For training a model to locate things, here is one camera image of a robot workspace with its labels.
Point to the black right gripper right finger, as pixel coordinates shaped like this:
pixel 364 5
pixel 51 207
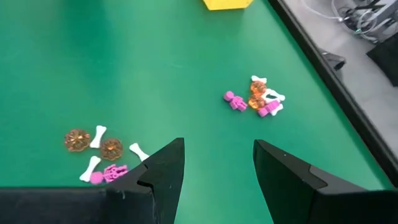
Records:
pixel 295 193

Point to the black computer tower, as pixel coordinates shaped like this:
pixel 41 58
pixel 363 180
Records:
pixel 385 62

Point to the black floor bracket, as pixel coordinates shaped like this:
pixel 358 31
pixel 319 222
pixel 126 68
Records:
pixel 334 59

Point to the orange plastic pumpkin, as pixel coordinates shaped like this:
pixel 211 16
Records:
pixel 77 140
pixel 256 102
pixel 111 149
pixel 258 88

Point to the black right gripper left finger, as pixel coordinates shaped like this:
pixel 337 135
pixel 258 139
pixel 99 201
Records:
pixel 149 193

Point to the green table mat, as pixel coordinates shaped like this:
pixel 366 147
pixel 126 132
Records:
pixel 155 77

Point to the yellow plastic basket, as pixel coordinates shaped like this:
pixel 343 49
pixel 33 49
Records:
pixel 227 3

